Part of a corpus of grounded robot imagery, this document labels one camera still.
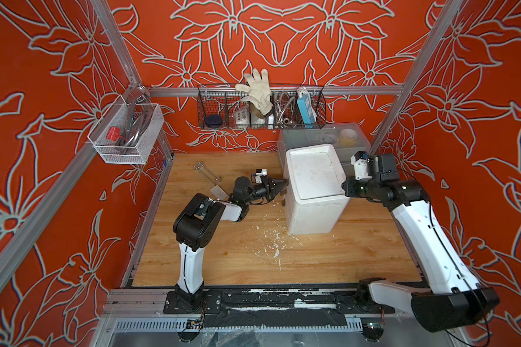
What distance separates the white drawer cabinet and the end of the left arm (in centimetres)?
3

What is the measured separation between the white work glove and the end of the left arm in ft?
0.96

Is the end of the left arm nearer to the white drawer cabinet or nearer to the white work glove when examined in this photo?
the white drawer cabinet

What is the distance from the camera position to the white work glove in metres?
0.89

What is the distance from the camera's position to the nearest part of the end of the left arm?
81 cm

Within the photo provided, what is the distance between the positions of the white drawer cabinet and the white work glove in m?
0.21

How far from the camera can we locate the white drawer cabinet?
74cm
